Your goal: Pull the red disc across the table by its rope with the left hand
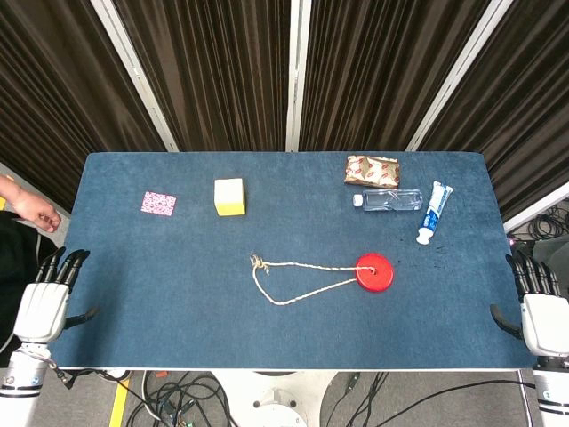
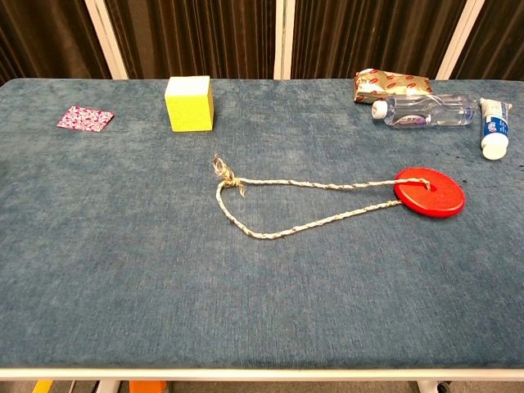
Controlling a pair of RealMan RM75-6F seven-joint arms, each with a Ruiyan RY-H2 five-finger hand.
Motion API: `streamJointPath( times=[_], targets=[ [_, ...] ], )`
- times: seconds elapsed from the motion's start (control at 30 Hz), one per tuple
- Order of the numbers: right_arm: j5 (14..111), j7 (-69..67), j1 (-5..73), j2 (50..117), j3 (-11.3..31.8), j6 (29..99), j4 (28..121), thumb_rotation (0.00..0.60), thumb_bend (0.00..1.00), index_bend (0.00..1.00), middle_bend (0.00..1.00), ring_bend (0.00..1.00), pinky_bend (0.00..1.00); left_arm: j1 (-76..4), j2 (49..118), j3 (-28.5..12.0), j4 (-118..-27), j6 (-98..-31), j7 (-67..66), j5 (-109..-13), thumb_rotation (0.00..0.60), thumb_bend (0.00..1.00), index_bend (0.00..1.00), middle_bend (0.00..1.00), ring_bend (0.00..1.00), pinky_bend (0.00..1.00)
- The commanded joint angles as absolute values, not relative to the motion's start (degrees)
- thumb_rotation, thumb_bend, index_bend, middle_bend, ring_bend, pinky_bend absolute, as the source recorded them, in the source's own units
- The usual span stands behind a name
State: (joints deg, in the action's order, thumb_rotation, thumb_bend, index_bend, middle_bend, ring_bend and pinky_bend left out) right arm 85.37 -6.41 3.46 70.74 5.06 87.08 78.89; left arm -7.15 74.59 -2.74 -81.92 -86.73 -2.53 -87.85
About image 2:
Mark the beige braided rope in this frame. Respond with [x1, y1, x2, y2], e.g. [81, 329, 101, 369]
[211, 153, 431, 242]

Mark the red disc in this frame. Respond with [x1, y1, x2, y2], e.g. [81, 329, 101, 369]
[393, 166, 467, 219]

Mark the yellow cube block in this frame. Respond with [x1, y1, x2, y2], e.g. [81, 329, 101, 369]
[164, 75, 215, 133]

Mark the blue table cloth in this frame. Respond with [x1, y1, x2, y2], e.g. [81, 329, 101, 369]
[0, 77, 524, 371]

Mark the gold red snack package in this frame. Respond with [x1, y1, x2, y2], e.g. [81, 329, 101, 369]
[353, 68, 434, 105]

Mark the dark brown curtain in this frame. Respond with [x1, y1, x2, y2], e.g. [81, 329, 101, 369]
[0, 0, 524, 86]

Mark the clear plastic water bottle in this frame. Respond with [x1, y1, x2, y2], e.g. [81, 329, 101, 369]
[371, 93, 479, 129]

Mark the pink patterned square cloth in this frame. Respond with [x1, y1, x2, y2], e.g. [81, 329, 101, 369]
[56, 105, 115, 133]

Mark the orange object under table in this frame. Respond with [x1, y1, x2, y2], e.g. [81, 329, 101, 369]
[129, 381, 168, 393]

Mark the white blue toothpaste tube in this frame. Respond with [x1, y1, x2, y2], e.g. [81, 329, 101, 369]
[479, 97, 514, 160]

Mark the white vertical frame post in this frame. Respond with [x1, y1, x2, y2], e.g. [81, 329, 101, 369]
[273, 0, 296, 80]

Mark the white table frame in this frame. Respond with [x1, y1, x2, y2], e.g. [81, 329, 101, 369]
[0, 368, 524, 393]

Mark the white slanted frame post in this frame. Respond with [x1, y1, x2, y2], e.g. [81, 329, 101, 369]
[84, 0, 129, 80]
[435, 0, 486, 81]

